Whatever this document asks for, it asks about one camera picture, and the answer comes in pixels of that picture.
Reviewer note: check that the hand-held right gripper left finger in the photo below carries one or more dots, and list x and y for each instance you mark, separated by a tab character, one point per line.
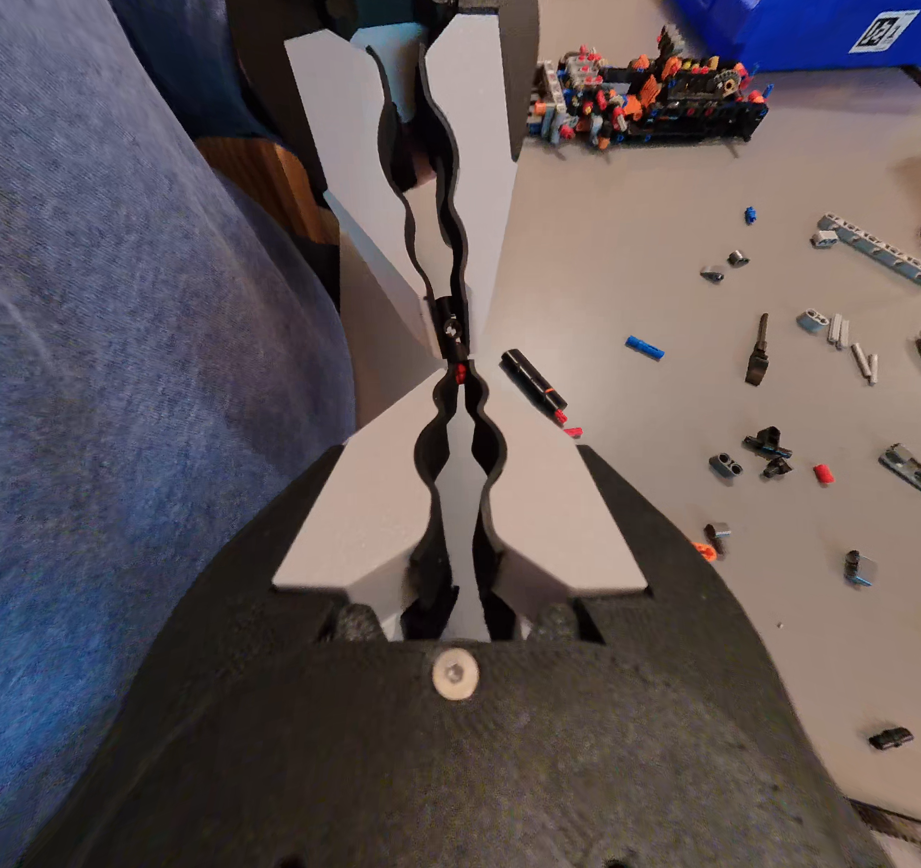
360	515

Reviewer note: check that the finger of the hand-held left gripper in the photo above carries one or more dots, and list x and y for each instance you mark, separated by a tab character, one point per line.
338	127
482	127

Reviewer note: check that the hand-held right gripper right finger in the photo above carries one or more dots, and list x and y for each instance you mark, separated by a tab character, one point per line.
561	515

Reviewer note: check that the black lego cylinder red tip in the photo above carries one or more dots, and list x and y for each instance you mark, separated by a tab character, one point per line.
529	379

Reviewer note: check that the person's left forearm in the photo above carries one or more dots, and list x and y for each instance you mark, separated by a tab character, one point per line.
165	41

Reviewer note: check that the orange lego connector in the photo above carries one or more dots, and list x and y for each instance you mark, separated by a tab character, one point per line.
706	551

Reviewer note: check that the small grey black lego piece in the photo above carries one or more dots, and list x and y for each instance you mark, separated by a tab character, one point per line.
718	533

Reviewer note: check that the dark grey two-hole lego connector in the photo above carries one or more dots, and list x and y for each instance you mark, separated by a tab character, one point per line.
725	466

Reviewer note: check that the long blue lego pin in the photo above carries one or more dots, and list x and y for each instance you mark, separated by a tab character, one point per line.
644	348

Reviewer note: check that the black lego technic chassis model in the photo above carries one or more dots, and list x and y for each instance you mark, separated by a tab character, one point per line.
683	113

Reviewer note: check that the black lego cross connector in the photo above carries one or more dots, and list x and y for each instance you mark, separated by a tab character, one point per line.
768	442

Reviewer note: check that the black lego pin connector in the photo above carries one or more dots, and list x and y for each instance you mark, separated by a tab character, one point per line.
777	468

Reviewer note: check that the black lego axle piece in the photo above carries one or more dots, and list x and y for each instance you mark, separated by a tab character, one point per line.
757	368

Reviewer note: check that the red lego bush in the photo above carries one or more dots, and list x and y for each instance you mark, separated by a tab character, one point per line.
824	474

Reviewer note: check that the grey curved lego piece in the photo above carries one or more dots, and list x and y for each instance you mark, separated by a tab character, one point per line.
738	259
712	274

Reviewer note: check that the grey lego block connector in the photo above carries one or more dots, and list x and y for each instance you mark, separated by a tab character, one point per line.
862	569

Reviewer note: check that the grey round lego connector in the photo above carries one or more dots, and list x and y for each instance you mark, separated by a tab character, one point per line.
811	320

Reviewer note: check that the light grey lego axle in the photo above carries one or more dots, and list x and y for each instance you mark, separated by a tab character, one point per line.
843	333
871	369
833	330
859	359

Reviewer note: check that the small light grey lego connector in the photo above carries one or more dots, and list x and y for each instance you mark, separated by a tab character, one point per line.
824	239

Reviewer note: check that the black lego pin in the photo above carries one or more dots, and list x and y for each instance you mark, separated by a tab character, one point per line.
891	738

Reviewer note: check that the long grey lego beam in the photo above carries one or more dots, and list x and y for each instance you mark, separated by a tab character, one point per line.
878	253

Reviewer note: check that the blue plastic parts bin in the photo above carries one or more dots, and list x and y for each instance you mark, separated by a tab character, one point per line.
791	26

